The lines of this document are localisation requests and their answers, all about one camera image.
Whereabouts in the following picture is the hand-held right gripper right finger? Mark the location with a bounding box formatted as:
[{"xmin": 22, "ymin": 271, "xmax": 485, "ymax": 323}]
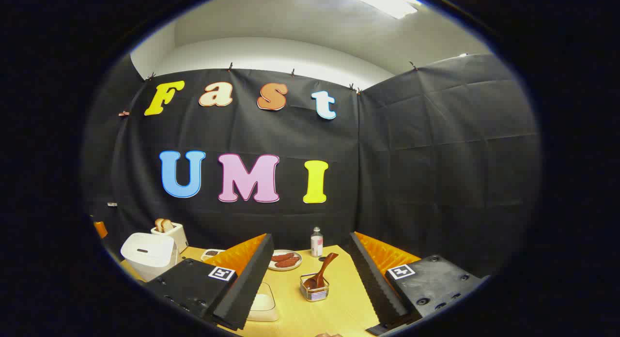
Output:
[{"xmin": 349, "ymin": 231, "xmax": 490, "ymax": 337}]

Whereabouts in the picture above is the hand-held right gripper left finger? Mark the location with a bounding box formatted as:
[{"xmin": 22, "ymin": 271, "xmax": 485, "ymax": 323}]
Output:
[{"xmin": 145, "ymin": 233, "xmax": 275, "ymax": 332}]

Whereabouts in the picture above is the white rice heap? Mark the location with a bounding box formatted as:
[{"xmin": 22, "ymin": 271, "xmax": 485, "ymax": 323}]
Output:
[{"xmin": 249, "ymin": 293, "xmax": 276, "ymax": 311}]

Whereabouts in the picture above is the white rice cooker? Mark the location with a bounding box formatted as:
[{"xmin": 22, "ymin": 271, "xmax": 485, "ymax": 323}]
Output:
[{"xmin": 120, "ymin": 232, "xmax": 182, "ymax": 282}]

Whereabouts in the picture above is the brown wooden spoon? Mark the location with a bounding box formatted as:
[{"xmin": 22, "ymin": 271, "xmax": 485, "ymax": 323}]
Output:
[{"xmin": 304, "ymin": 252, "xmax": 339, "ymax": 290}]

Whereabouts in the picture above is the metal wire chopstick holder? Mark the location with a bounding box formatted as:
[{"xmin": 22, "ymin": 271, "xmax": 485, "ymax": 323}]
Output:
[{"xmin": 299, "ymin": 273, "xmax": 330, "ymax": 303}]

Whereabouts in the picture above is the white round plate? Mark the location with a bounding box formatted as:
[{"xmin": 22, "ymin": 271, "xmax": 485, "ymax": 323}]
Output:
[{"xmin": 268, "ymin": 250, "xmax": 303, "ymax": 272}]

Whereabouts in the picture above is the clear glass dish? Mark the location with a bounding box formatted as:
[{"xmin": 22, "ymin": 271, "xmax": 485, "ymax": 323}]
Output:
[{"xmin": 247, "ymin": 281, "xmax": 279, "ymax": 322}]

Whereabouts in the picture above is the small pink-label bottle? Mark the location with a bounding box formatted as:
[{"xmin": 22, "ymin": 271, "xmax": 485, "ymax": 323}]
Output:
[{"xmin": 310, "ymin": 227, "xmax": 324, "ymax": 258}]

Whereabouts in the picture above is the white toaster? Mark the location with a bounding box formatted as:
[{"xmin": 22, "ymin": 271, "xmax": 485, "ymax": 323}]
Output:
[{"xmin": 151, "ymin": 222, "xmax": 189, "ymax": 254}]

